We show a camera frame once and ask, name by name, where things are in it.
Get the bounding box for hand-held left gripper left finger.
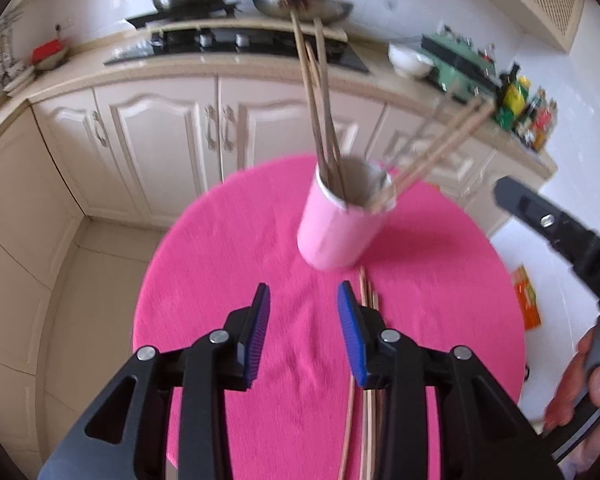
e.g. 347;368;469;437
37;282;272;480

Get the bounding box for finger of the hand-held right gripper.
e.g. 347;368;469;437
492;176;600;311

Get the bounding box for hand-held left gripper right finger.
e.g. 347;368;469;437
336;280;566;480

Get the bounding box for single wooden chopstick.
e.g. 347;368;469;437
337;266;368;480

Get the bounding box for pink cup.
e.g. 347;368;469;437
296;157;398;272

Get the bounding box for bundle of wooden chopsticks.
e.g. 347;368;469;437
289;7;498;211

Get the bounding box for person's right hand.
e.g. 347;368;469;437
544;330;600;471

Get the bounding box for pink round tablecloth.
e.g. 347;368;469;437
132;154;527;480

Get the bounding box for orange plastic bag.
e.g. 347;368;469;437
510;265;544;331

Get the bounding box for red label sauce bottle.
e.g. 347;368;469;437
530;95;560;151

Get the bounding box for soy sauce bottle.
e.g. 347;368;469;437
520;87;544;134

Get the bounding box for green bottle with yellow cap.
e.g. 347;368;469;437
497;77;531;129

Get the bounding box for dark glass bottle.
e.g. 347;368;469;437
500;62;524;97

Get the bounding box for green electric multi cooker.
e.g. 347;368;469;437
420;32;501;104

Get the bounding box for cream base kitchen cabinets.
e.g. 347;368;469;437
0;42;558;466

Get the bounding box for white ceramic bowl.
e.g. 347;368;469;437
387;42;434;80

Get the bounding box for black glass gas hob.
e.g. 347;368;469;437
104;27;371;76

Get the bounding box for black induction cooker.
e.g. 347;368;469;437
126;2;242;29

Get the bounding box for bowl with red cover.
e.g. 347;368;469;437
31;39;72;71

